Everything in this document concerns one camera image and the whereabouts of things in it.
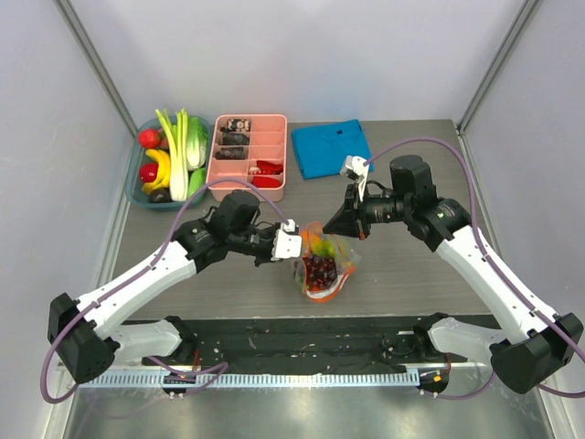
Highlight green orange mango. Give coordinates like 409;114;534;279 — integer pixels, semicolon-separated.
310;240;335;259

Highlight clear zip top bag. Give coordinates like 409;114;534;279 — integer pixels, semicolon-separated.
292;222;360;303

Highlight purple grape bunch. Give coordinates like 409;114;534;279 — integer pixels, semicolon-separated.
303;253;337;291

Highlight orange carrot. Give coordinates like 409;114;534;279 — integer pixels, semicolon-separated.
304;270;353;303

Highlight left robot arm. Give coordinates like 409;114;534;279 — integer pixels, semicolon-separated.
48;189;300;384

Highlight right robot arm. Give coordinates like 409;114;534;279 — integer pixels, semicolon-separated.
324;155;583;394

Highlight teal food bowl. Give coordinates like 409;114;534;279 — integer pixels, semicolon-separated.
124;116;213;211

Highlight blue folded cloth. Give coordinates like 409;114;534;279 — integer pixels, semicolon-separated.
292;120;372;180

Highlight dark sushi roll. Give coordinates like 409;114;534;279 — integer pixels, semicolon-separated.
220;118;251;133
214;146;248;160
218;132;250;146

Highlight pink divided tray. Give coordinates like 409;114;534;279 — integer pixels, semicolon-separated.
207;113;288;201

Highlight dark brown avocado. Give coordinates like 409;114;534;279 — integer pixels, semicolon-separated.
148;188;172;204

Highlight yellow banana bunch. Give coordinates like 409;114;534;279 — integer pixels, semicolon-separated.
142;149;171;195

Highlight green lettuce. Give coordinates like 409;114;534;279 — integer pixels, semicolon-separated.
186;116;207;198

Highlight red strawberry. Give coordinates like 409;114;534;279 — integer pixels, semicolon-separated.
139;163;158;183

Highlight green celery stalks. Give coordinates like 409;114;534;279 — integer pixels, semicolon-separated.
155;109;188;201

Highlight red apple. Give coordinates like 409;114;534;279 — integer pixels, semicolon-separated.
137;129;162;149

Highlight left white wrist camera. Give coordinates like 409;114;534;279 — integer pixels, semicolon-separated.
271;219;303;261

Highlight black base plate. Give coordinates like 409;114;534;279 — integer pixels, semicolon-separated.
141;312;490;372

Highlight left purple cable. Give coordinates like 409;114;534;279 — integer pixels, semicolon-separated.
40;177;298;403

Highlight purple cable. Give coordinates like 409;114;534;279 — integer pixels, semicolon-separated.
40;177;298;403
363;136;585;399

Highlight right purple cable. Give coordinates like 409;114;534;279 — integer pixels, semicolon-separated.
363;136;585;399

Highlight perforated cable rail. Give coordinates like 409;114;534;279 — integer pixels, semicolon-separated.
80;369;420;389

